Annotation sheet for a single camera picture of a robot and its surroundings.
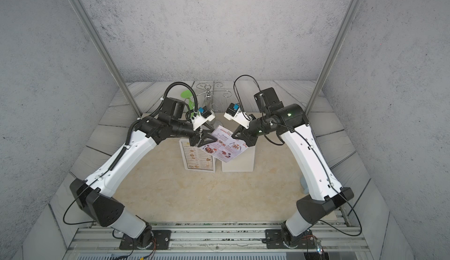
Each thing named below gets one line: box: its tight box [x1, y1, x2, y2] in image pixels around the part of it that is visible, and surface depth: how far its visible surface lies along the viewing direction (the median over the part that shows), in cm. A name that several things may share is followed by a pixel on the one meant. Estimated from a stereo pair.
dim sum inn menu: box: [181, 141, 214, 171], surface depth 90 cm
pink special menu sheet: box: [199, 125, 250, 163], surface depth 71 cm
